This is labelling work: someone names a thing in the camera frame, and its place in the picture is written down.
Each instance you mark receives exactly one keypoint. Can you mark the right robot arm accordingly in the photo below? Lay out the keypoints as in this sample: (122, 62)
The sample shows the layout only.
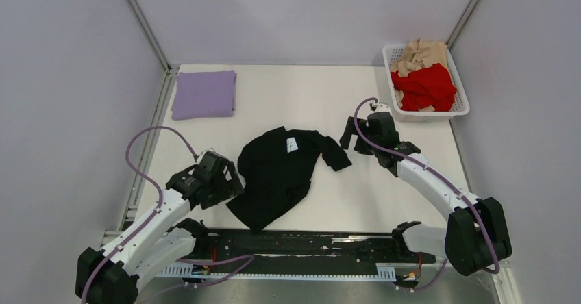
(476, 235)

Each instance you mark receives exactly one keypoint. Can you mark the folded purple t shirt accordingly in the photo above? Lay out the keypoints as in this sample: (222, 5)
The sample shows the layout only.
(204, 95)

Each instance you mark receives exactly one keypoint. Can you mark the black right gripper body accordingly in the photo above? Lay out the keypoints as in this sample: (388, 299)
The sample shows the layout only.
(362, 146)

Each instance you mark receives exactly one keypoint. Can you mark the beige t shirt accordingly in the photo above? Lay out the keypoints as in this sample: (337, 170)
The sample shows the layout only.
(419, 54)

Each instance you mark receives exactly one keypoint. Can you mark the red t shirt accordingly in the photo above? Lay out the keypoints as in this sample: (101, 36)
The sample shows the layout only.
(427, 89)

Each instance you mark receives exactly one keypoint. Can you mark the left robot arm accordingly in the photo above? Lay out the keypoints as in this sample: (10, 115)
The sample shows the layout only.
(120, 269)

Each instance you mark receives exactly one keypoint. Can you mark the right aluminium frame post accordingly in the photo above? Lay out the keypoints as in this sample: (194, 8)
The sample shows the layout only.
(462, 22)

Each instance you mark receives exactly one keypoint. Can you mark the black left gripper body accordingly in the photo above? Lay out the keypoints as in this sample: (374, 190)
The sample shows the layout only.
(223, 189)

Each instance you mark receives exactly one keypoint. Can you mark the black t shirt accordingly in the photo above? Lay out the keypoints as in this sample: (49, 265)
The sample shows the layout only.
(277, 168)

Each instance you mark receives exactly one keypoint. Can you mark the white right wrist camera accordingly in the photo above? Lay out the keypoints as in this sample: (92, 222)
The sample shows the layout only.
(379, 108)

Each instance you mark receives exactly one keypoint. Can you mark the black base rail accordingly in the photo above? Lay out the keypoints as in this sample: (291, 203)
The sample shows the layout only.
(304, 253)

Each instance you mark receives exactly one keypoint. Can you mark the white plastic basket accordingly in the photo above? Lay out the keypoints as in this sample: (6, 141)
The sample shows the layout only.
(461, 107)

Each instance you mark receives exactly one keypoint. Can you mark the left aluminium frame post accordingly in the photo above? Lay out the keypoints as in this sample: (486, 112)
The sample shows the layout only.
(149, 35)

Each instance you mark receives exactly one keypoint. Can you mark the aluminium frame post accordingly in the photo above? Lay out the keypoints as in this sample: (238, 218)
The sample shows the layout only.
(462, 22)
(149, 35)

